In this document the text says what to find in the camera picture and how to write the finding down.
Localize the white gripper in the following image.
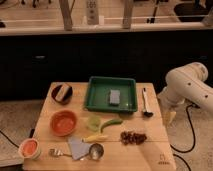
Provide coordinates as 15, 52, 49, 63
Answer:
157, 87, 184, 126

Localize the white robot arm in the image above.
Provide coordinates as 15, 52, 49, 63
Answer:
157, 62, 213, 126

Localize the red bowl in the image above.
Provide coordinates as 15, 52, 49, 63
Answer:
49, 110, 77, 137

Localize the dark bowl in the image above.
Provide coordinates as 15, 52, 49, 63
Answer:
51, 83, 73, 105

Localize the beige block in bowl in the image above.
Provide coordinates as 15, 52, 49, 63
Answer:
55, 84, 70, 101

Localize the purple grape bunch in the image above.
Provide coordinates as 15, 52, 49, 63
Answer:
120, 131, 147, 145

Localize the green pepper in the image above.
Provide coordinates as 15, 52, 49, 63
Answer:
100, 118, 123, 133

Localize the blue sponge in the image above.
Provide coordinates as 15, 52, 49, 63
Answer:
109, 90, 120, 105

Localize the green plastic tray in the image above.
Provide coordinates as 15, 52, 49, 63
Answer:
84, 76, 138, 114

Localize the light green cup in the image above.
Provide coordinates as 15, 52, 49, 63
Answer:
87, 115, 101, 132

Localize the metal measuring cup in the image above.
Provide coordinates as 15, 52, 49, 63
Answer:
83, 143, 104, 160

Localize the blue cloth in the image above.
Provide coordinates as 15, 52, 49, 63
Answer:
68, 136, 90, 160

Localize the silver fork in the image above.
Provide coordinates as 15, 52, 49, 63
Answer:
49, 148, 70, 157

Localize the orange cup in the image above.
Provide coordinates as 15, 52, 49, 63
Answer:
18, 138, 41, 160

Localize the black cable left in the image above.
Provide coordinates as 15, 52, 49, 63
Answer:
0, 127, 36, 149

